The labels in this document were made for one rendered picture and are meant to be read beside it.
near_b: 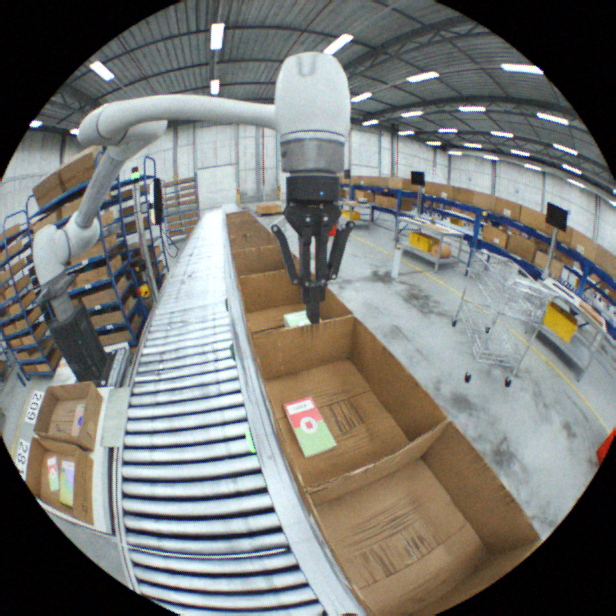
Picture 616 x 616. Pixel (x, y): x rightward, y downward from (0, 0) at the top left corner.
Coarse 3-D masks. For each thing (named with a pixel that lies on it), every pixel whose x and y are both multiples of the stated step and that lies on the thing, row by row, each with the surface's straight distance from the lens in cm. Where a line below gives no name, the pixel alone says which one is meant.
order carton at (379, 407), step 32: (352, 320) 67; (256, 352) 54; (288, 352) 65; (320, 352) 69; (352, 352) 73; (384, 352) 58; (288, 384) 68; (320, 384) 68; (352, 384) 68; (384, 384) 62; (416, 384) 52; (352, 416) 62; (384, 416) 63; (416, 416) 55; (288, 448) 39; (352, 448) 57; (384, 448) 59; (320, 480) 54
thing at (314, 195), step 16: (288, 176) 33; (304, 176) 31; (320, 176) 31; (336, 176) 33; (288, 192) 33; (304, 192) 31; (320, 192) 31; (336, 192) 33; (288, 208) 33; (304, 208) 33; (320, 208) 34; (336, 208) 35
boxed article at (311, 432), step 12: (288, 408) 61; (300, 408) 61; (312, 408) 61; (300, 420) 59; (312, 420) 59; (300, 432) 57; (312, 432) 57; (324, 432) 57; (300, 444) 56; (312, 444) 56; (324, 444) 56; (336, 444) 56
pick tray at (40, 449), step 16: (32, 448) 122; (48, 448) 121; (64, 448) 105; (80, 448) 94; (32, 464) 122; (80, 464) 92; (32, 480) 121; (48, 480) 118; (80, 480) 91; (48, 496) 117; (80, 496) 90; (64, 512) 91; (80, 512) 90
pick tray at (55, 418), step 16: (64, 384) 123; (80, 384) 114; (48, 400) 134; (64, 400) 133; (80, 400) 123; (96, 400) 108; (48, 416) 132; (64, 416) 125; (96, 416) 106; (48, 432) 130; (64, 432) 119; (80, 432) 96; (96, 432) 104
